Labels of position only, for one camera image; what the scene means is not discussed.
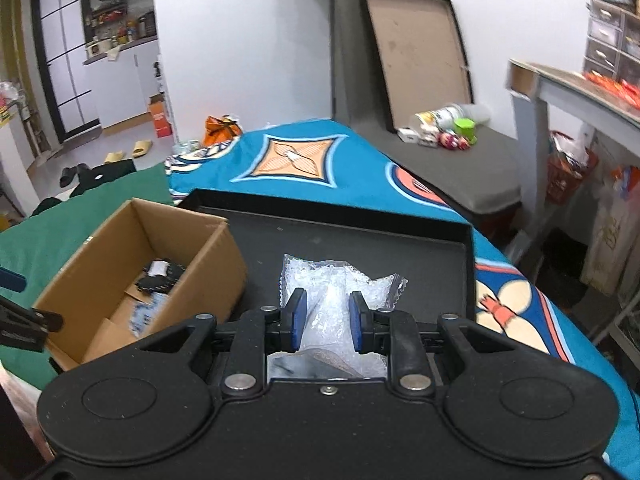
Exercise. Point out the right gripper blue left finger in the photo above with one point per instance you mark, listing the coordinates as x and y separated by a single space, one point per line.
292 321

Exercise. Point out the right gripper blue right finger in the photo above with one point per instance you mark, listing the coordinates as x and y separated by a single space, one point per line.
360 322

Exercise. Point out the clear bubble wrap bag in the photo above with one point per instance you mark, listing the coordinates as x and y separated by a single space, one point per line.
326 350

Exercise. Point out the black stitched patch plush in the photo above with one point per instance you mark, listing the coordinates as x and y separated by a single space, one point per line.
159 275

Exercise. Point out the green cloth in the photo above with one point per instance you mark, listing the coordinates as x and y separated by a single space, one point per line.
65 239

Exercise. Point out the large black shallow tray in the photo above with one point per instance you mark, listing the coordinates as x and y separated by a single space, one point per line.
435 256

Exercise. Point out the open brown cardboard box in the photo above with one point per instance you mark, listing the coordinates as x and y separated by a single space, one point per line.
214 280

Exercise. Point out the blue patterned blanket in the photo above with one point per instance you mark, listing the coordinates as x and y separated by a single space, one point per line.
324 161

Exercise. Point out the black slipper pair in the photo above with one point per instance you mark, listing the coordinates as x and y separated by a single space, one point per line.
68 174

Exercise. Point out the black stool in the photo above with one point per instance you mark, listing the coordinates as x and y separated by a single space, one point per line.
89 178

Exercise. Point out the white small box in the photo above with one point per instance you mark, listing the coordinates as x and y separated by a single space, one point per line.
408 135

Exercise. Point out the yellow slipper left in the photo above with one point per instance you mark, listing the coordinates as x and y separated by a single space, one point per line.
114 157

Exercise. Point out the yellow slipper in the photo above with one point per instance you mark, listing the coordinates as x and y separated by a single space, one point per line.
114 157
141 148

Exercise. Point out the red round toy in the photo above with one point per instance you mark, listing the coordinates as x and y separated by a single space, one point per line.
453 142

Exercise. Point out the orange bag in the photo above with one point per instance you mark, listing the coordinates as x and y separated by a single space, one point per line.
220 129

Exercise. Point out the white bottle on bench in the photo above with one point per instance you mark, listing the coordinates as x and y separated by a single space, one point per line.
444 117

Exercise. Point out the yellow slipper right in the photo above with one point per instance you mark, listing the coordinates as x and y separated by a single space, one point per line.
141 148

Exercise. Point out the green lidded jar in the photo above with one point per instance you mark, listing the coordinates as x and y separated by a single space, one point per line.
465 128

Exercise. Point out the red basket under desk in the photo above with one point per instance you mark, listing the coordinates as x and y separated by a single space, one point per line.
569 164

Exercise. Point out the orange carton on floor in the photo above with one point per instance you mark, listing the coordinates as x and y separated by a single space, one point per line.
159 116

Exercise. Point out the grey desk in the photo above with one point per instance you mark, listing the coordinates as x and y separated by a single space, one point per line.
534 87

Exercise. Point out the grey drawer organizer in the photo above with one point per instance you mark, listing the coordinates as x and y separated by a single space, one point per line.
612 48

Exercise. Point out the black lid leaning on wall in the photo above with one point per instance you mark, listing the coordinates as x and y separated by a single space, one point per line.
421 57

